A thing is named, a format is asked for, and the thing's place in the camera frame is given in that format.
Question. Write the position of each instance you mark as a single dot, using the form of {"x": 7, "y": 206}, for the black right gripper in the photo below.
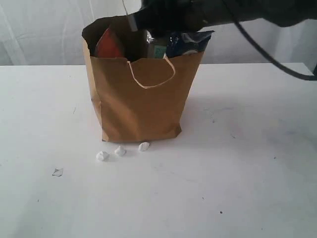
{"x": 162, "y": 16}

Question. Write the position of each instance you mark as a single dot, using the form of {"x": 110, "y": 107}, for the clear jar with gold lid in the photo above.
{"x": 156, "y": 47}

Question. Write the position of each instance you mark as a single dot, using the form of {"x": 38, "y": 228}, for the brown kraft stand-up pouch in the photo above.
{"x": 109, "y": 46}

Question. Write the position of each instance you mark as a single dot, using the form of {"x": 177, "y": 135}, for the spaghetti packet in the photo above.
{"x": 184, "y": 43}

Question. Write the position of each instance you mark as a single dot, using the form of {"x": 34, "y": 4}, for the white paper ball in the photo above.
{"x": 102, "y": 156}
{"x": 143, "y": 146}
{"x": 120, "y": 151}

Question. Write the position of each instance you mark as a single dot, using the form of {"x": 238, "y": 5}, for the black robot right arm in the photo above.
{"x": 283, "y": 13}

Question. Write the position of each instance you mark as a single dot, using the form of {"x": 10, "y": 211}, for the brown paper shopping bag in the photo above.
{"x": 136, "y": 98}

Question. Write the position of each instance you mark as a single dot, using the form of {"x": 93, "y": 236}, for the white backdrop curtain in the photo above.
{"x": 48, "y": 32}

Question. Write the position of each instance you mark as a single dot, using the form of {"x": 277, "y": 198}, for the small clear plastic scrap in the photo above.
{"x": 57, "y": 172}

